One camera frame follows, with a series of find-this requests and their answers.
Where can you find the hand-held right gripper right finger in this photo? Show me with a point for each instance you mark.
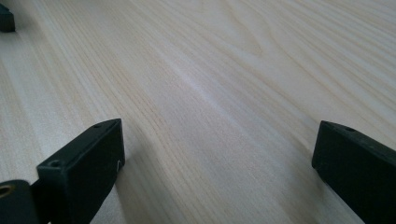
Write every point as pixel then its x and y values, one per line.
pixel 358 168

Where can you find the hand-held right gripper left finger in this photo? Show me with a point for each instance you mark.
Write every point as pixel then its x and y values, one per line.
pixel 81 168

